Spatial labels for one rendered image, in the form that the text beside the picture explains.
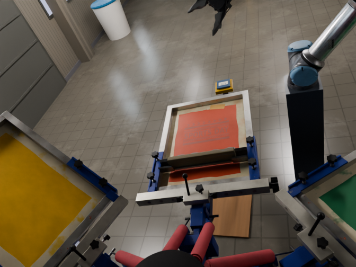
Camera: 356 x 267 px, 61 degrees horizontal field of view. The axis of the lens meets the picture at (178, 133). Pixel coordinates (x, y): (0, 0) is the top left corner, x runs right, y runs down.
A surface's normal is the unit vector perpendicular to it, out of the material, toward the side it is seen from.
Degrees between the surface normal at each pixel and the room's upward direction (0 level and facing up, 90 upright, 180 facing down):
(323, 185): 0
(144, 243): 0
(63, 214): 32
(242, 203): 0
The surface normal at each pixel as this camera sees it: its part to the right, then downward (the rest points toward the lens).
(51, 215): 0.15, -0.51
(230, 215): -0.31, -0.72
